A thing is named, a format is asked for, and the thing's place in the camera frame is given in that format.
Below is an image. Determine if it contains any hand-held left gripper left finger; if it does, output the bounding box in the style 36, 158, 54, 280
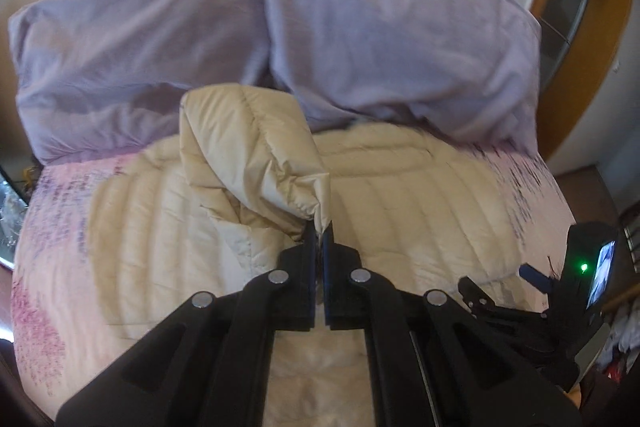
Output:
54, 225, 321, 427

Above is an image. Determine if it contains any wooden door frame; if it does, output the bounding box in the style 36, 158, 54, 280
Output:
429, 0, 640, 168

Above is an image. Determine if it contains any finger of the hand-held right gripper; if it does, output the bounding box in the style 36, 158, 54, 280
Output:
519, 262, 557, 296
457, 276, 551, 348

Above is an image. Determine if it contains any floral bed sheet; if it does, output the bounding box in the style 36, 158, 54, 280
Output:
10, 141, 577, 414

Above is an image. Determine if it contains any cream quilted down blanket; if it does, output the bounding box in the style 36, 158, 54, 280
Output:
87, 84, 524, 427

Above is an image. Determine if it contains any purple pillow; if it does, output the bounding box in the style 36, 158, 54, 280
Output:
257, 0, 544, 158
7, 0, 275, 166

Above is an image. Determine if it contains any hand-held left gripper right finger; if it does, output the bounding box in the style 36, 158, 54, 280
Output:
323, 229, 584, 427

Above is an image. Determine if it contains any cluttered bedside shelf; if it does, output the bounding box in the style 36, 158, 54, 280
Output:
0, 164, 36, 270

